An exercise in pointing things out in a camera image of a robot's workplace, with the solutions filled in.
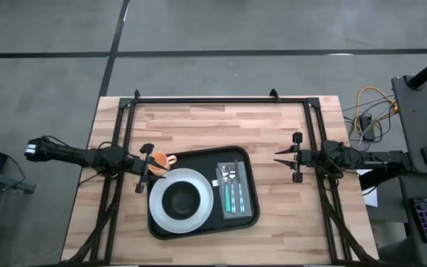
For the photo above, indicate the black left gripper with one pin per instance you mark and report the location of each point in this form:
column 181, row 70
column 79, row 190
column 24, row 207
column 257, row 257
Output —
column 143, row 167

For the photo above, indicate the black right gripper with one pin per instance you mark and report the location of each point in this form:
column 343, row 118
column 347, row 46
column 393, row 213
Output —
column 306, row 159

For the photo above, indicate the beige mug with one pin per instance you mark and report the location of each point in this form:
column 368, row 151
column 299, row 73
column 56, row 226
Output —
column 161, row 155

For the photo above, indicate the black bowl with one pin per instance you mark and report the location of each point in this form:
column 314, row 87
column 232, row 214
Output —
column 181, row 200

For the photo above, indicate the grey cloth napkin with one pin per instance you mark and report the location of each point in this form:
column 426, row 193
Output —
column 248, row 200

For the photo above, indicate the white plate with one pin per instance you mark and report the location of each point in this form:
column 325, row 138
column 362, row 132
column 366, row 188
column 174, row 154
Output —
column 206, row 207

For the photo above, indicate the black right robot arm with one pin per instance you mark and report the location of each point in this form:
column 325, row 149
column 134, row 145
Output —
column 376, row 157

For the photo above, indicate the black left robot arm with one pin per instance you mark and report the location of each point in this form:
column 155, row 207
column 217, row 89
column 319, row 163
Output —
column 69, row 154

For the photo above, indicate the black plastic tray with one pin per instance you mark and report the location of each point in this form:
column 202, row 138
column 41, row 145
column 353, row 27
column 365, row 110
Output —
column 198, row 159

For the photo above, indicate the small white tag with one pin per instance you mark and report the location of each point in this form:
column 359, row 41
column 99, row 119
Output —
column 215, row 183

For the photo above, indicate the black power strip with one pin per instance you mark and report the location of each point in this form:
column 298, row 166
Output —
column 366, row 124

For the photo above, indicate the dark desk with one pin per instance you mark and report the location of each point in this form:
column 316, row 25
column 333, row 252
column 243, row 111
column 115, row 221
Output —
column 399, row 230

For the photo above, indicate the grey equipment cart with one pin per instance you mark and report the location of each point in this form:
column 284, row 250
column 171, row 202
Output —
column 417, row 118

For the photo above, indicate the black frame clamp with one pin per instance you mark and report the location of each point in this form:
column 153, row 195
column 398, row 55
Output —
column 136, row 94
column 274, row 94

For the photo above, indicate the black aluminium table frame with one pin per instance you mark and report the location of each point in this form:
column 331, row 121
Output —
column 217, row 100

